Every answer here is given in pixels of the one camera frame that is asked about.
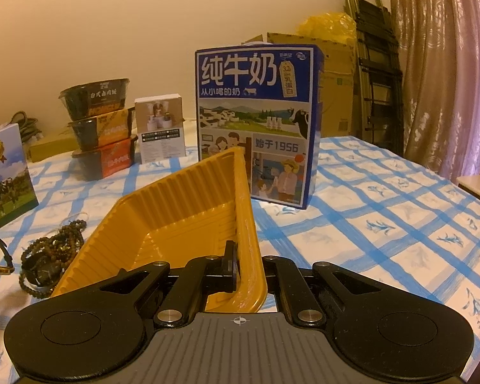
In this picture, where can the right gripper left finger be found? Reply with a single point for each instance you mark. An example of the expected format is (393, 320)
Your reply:
(198, 279)

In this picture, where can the orange plastic tray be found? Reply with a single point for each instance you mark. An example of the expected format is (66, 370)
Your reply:
(188, 214)

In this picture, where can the middle orange noodle bowl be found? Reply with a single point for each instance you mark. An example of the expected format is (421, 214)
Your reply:
(101, 130)

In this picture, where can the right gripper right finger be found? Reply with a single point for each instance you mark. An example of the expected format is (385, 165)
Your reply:
(293, 296)

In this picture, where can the flat cardboard box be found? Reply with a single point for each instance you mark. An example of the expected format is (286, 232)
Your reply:
(60, 142)

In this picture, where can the blue tall milk carton box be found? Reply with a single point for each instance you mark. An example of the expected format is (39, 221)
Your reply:
(265, 99)

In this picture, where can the pink patterned curtain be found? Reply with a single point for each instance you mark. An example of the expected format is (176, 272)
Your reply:
(440, 59)

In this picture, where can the top black noodle bowl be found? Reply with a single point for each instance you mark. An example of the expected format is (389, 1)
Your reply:
(94, 98)

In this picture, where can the blue checked tablecloth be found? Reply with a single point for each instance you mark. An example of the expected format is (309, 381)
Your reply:
(372, 212)

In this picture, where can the black folding ladder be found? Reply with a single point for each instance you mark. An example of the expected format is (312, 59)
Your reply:
(380, 75)

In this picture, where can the bottom red noodle bowl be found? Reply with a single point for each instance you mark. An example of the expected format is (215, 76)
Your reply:
(100, 163)

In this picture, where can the yellow plastic bag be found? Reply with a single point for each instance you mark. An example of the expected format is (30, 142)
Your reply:
(337, 27)

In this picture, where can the small white product box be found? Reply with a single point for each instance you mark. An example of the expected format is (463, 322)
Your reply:
(160, 127)

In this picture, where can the brown cardboard box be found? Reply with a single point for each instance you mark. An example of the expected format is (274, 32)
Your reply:
(336, 80)

